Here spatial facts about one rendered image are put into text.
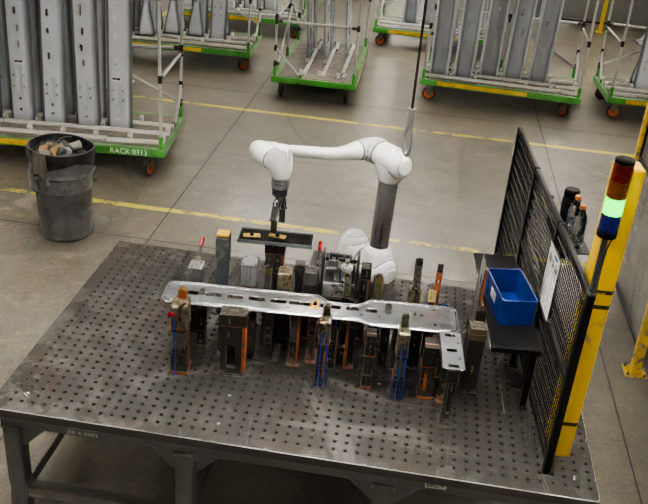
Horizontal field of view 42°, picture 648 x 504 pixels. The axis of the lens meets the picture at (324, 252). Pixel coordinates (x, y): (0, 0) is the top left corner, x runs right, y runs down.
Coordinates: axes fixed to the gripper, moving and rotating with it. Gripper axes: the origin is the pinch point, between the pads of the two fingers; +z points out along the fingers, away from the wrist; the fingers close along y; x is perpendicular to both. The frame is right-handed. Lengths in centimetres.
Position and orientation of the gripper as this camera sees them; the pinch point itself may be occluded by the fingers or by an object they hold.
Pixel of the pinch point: (277, 225)
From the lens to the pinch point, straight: 416.7
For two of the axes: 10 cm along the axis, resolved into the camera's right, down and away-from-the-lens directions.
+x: 9.6, 1.9, -1.9
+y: -2.5, 4.3, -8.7
